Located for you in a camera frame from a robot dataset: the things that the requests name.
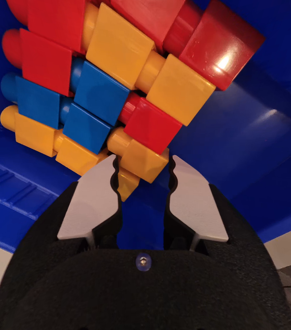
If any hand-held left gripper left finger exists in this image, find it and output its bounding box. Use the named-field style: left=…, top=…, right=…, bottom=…
left=57, top=155, right=123, bottom=249

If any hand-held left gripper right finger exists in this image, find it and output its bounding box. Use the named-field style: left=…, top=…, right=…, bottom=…
left=164, top=155, right=229, bottom=252

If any orange mega block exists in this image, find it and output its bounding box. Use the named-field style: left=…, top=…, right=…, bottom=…
left=107, top=126, right=170, bottom=184

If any blue plastic bin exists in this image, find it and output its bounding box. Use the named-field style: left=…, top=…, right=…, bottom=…
left=0, top=0, right=291, bottom=254

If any pile of coloured toy bricks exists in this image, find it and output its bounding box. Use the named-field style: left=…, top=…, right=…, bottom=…
left=0, top=0, right=266, bottom=202

